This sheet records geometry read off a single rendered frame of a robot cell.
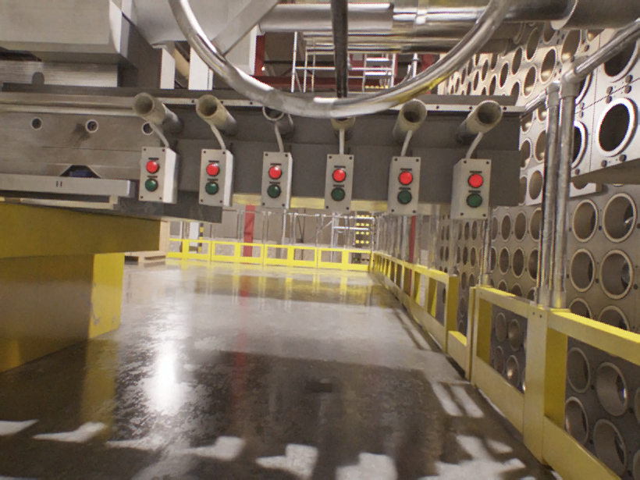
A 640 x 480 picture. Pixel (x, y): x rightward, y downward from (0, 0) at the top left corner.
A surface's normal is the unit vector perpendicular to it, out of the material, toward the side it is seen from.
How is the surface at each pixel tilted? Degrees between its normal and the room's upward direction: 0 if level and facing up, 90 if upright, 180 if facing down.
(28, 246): 90
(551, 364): 90
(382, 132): 90
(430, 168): 90
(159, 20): 149
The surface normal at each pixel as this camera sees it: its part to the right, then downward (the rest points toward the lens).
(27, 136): -0.11, -0.02
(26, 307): 0.99, 0.06
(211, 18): -0.11, 0.79
